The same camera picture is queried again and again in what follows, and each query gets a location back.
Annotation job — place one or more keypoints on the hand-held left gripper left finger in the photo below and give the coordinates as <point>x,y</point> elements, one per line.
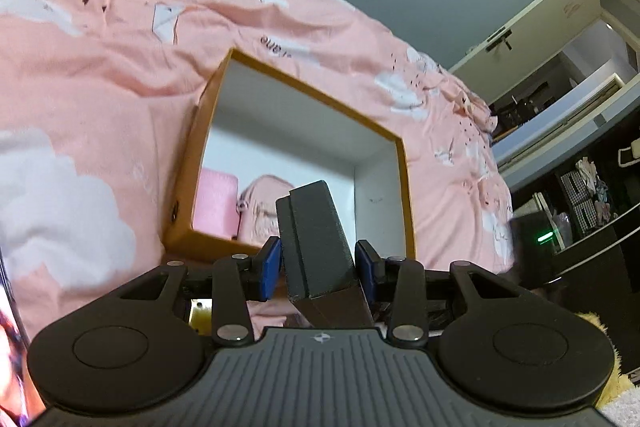
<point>270,268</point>

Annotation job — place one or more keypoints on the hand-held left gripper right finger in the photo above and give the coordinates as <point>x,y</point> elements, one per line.
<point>364,272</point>

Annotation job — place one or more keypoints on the dark grey case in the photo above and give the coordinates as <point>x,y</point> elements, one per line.
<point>320,247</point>

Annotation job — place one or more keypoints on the yellow toy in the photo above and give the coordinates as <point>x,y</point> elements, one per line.
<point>201,316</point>

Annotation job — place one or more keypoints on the orange cardboard box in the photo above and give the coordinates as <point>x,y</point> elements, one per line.
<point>187,187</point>

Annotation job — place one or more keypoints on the pink pouch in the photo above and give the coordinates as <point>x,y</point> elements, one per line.
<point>260,212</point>

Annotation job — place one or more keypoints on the black shelf unit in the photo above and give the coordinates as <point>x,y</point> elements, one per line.
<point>600,257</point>

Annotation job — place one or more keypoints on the checkered storage box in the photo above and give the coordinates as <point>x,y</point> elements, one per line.
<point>575,192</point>

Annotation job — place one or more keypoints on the pink folded cloth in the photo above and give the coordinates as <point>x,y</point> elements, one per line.
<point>215,202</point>

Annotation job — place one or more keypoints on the grey desk board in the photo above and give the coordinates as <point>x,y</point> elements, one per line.
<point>560,132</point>

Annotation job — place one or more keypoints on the yellow fuzzy plush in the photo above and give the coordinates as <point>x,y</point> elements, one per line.
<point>607,352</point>

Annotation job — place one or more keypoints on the cream wardrobe door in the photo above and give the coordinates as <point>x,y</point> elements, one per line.
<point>540,22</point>

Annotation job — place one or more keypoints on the pink cloud printed blanket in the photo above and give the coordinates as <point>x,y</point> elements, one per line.
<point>100,72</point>

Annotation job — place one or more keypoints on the colourful printed cloth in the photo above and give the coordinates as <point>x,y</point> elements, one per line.
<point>10,357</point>

